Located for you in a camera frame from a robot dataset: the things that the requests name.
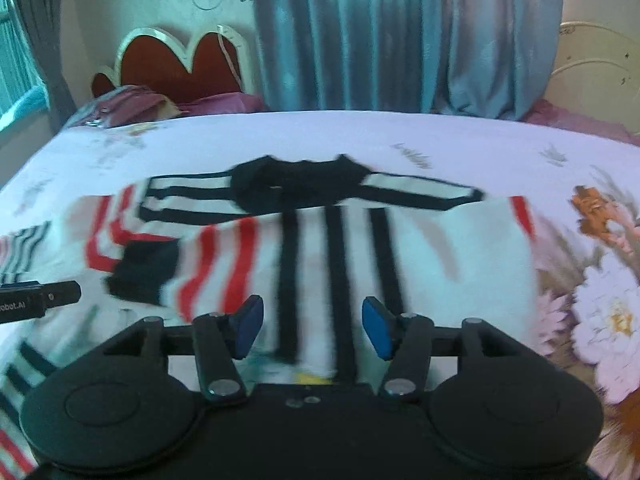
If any purple pillow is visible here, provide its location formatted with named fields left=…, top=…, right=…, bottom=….
left=175, top=92, right=267, bottom=117

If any floral bed sheet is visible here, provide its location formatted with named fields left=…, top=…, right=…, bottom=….
left=0, top=107, right=640, bottom=480

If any red scalloped headboard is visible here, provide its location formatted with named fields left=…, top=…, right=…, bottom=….
left=91, top=25, right=259, bottom=102

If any white metal bed frame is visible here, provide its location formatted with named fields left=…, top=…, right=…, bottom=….
left=546, top=20, right=640, bottom=137

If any grey striped cloth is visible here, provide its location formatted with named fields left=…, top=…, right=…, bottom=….
left=0, top=221, right=52, bottom=286

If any window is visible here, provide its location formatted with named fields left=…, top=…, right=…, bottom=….
left=0, top=0, right=51, bottom=136

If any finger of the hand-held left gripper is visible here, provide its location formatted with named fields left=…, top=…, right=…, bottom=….
left=42, top=281, right=82, bottom=309

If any black striped white shirt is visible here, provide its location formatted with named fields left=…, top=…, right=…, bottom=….
left=137, top=154, right=488, bottom=386

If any red striped white shirt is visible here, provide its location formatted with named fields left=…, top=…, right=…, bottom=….
left=65, top=185, right=542, bottom=376

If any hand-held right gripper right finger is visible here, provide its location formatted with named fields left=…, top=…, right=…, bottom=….
left=362, top=296, right=538, bottom=402

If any pink blanket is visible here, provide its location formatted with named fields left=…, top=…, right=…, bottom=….
left=520, top=98, right=640, bottom=147

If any teal curtain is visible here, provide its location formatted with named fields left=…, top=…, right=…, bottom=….
left=247, top=0, right=567, bottom=121

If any black and red striped cloth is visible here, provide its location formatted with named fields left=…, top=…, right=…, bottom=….
left=0, top=337, right=63, bottom=478

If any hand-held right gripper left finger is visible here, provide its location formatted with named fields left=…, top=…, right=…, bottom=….
left=102, top=295, right=264, bottom=403

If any grey curtain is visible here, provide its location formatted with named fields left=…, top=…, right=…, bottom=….
left=10, top=0, right=79, bottom=132

